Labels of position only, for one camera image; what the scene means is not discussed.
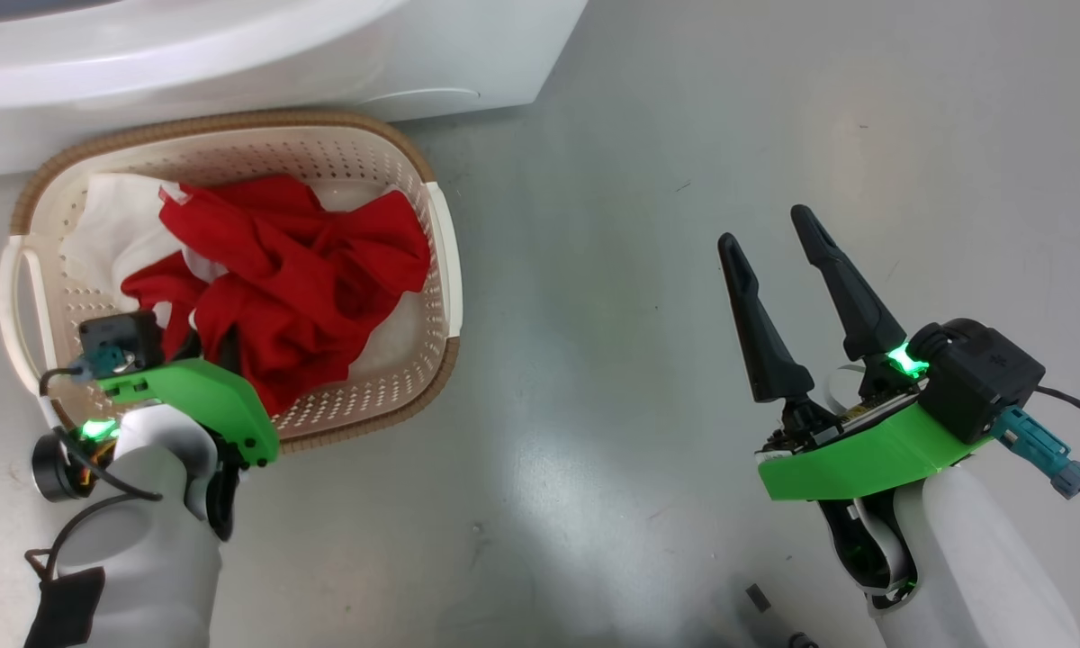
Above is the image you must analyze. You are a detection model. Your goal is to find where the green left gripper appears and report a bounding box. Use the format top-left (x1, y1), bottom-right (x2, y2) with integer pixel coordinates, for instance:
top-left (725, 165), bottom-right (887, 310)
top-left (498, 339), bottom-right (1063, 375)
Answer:
top-left (97, 358), bottom-right (281, 470)

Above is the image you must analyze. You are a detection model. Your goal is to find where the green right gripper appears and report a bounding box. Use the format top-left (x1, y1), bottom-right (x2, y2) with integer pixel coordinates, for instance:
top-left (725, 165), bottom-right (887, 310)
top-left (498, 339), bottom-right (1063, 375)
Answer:
top-left (718, 204), bottom-right (992, 502)

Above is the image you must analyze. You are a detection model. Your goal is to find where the red and white garment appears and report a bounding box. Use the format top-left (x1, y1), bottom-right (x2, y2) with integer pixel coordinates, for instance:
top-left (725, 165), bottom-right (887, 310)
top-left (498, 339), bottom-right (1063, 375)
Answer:
top-left (58, 171), bottom-right (433, 418)

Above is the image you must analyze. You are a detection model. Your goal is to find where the cream perforated laundry basket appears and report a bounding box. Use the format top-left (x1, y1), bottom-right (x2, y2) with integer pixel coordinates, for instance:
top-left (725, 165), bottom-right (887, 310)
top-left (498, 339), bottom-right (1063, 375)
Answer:
top-left (0, 110), bottom-right (464, 455)

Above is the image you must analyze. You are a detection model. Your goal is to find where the white front-load washing machine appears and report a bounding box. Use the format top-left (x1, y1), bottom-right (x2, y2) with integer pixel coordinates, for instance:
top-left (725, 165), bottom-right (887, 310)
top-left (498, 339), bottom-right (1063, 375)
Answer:
top-left (0, 0), bottom-right (591, 181)

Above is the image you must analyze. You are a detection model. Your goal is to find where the left camera cable teal plug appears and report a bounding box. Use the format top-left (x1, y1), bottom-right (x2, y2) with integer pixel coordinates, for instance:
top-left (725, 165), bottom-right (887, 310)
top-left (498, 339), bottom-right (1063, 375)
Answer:
top-left (39, 349), bottom-right (136, 424)

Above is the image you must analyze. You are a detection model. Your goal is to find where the camera cable teal plug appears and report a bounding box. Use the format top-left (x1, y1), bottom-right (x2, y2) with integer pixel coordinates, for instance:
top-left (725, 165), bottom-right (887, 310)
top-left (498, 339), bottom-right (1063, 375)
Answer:
top-left (39, 349), bottom-right (136, 424)
top-left (990, 385), bottom-right (1080, 512)

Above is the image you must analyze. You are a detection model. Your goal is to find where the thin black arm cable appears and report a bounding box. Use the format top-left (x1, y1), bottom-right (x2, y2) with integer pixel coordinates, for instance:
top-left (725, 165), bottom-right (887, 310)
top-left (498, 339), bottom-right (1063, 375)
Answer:
top-left (25, 430), bottom-right (165, 581)

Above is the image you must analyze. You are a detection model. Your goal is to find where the right camera cable teal plug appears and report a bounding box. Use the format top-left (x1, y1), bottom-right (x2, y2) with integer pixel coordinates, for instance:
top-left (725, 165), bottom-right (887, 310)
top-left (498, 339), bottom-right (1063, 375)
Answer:
top-left (990, 385), bottom-right (1080, 512)

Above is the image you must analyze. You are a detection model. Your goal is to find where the black cable strap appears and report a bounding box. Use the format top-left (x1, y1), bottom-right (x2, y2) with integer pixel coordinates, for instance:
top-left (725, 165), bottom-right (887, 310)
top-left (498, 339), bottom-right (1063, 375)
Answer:
top-left (25, 567), bottom-right (106, 648)

